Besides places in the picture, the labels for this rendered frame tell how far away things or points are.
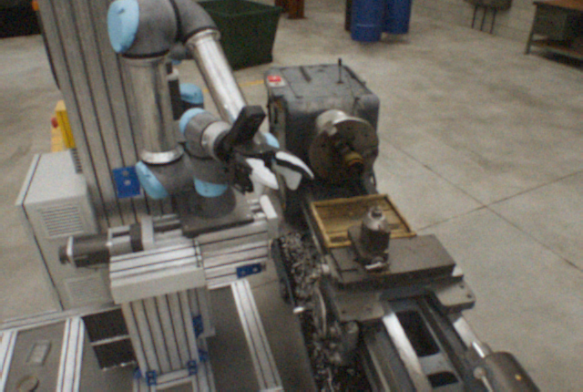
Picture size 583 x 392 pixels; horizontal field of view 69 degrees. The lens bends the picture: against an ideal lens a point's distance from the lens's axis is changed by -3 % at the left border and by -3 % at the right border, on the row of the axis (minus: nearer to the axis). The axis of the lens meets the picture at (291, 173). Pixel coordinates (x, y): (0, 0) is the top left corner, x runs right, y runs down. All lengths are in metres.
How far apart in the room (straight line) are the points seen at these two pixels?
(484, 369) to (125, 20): 1.09
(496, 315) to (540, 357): 0.31
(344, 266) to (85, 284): 0.90
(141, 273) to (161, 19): 0.71
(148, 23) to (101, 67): 0.33
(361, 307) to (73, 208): 0.95
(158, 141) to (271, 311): 1.64
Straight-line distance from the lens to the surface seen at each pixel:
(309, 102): 1.96
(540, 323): 2.92
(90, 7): 1.34
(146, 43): 1.09
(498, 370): 1.08
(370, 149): 1.89
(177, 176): 1.24
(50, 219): 1.53
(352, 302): 1.45
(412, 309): 1.56
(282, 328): 2.54
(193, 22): 1.13
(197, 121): 0.94
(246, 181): 0.80
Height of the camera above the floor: 1.96
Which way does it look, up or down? 31 degrees down
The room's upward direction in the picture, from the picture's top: straight up
